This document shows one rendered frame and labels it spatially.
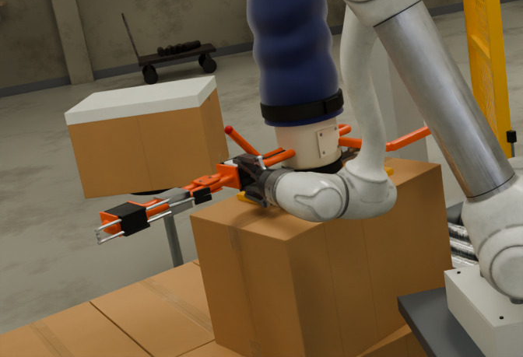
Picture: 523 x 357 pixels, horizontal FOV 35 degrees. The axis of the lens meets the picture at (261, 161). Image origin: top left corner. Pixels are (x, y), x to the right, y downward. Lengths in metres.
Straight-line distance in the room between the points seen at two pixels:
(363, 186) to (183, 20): 9.53
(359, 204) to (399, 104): 1.80
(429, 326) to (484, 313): 0.21
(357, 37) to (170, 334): 1.21
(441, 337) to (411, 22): 0.73
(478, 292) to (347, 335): 0.49
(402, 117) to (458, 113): 2.15
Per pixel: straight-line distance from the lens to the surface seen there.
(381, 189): 1.93
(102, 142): 3.73
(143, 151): 3.69
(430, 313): 2.01
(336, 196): 1.82
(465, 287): 1.89
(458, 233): 2.98
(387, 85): 3.65
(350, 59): 1.75
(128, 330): 2.67
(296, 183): 1.85
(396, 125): 3.68
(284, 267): 2.05
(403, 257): 2.34
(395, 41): 1.54
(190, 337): 2.54
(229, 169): 2.12
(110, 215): 1.95
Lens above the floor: 1.68
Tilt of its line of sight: 16 degrees down
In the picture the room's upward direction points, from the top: 10 degrees counter-clockwise
